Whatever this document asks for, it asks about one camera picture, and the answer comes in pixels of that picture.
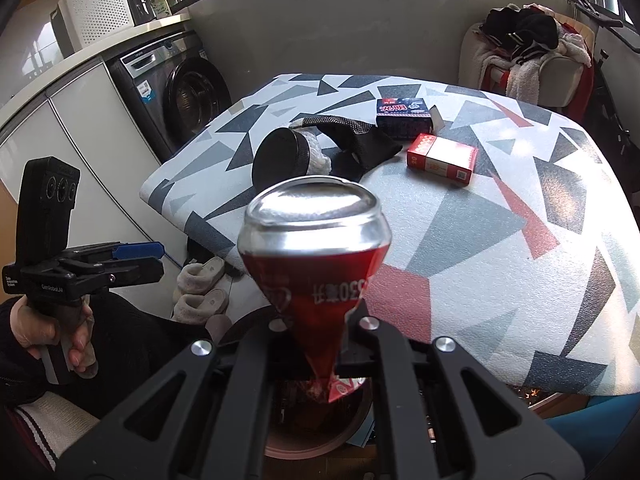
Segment beige chair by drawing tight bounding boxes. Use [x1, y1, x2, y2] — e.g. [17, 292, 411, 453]
[459, 20, 596, 111]

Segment black exercise bike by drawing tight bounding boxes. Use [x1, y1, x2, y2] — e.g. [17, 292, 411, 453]
[560, 0, 640, 141]

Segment black mesh pouch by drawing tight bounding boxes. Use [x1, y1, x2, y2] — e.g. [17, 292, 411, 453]
[290, 116, 403, 183]

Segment dark brown trash bin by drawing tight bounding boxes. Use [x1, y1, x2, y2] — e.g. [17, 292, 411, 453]
[265, 375, 375, 461]

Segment black round lidded jar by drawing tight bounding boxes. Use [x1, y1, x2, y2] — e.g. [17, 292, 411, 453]
[251, 127, 333, 191]

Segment crushed red soda can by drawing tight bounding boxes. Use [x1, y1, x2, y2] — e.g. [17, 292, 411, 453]
[237, 176, 392, 403]

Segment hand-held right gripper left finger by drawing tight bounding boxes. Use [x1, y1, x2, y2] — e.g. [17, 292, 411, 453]
[55, 317, 307, 480]

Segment white striped knit garment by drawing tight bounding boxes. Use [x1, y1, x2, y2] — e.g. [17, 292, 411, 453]
[10, 392, 101, 476]

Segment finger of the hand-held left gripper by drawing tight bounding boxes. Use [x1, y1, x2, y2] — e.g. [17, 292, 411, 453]
[60, 256, 166, 288]
[67, 241, 165, 262]

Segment white cabinet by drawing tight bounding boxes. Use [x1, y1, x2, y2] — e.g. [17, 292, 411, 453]
[0, 10, 201, 268]

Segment white laundry basket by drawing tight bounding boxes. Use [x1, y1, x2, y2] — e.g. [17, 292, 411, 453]
[57, 0, 136, 53]

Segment red cardboard box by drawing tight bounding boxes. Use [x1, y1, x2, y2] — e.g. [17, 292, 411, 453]
[406, 133, 479, 187]

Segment geometric patterned tablecloth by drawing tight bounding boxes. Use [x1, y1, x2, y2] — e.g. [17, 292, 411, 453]
[139, 74, 640, 396]

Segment beige slipper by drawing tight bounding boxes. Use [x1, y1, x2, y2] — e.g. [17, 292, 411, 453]
[172, 289, 231, 326]
[172, 256, 227, 296]

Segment grey front-load washing machine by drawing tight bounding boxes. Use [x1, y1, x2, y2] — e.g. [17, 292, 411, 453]
[107, 30, 233, 161]

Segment blue cardboard box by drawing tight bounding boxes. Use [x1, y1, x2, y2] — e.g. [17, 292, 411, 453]
[376, 97, 446, 141]

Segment person's left hand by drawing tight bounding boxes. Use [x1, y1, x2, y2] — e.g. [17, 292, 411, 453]
[10, 296, 96, 378]

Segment person's dark pants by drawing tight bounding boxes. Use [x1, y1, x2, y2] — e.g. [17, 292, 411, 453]
[85, 292, 236, 418]

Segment pile of clothes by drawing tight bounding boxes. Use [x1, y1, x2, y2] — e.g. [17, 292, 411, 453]
[480, 4, 593, 101]

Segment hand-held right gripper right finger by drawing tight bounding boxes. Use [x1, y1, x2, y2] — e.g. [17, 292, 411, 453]
[337, 305, 587, 480]

